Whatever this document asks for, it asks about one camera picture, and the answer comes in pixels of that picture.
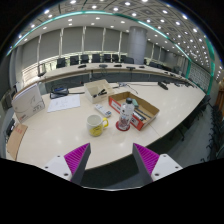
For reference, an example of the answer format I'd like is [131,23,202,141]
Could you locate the round ceiling lights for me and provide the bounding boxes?
[16,0,224,84]

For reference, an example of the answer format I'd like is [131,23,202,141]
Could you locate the flat round red coaster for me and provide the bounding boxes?
[115,120,132,132]

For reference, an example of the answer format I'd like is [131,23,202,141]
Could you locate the clear labelled water bottle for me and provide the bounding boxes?
[117,97,136,131]

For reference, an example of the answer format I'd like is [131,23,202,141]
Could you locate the white paper sheet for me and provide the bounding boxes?
[46,94,82,113]

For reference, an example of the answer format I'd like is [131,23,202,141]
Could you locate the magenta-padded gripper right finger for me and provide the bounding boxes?
[132,143,184,186]

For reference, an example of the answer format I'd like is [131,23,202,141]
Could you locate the long curved conference desk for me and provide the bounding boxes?
[36,62,198,94]

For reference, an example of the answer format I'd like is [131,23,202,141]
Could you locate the open red-labelled cardboard box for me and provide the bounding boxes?
[108,91,161,131]

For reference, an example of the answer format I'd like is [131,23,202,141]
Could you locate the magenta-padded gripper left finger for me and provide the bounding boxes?
[43,142,92,186]

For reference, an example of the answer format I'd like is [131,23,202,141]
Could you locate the small open white box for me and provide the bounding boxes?
[83,79,115,105]

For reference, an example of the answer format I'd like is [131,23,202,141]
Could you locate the row of black office chairs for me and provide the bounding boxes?
[54,53,136,69]

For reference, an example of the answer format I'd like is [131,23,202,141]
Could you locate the white and yellow mug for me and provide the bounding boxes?
[86,114,110,137]

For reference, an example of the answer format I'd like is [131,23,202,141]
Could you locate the black desk phone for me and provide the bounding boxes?
[49,86,70,100]

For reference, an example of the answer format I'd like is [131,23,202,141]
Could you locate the white remote control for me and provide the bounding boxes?
[94,103,113,118]

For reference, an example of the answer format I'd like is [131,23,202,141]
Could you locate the black marker pen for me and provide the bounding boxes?
[138,107,153,119]
[133,111,146,123]

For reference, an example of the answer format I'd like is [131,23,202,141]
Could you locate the large white printed carton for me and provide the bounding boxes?
[11,83,46,124]

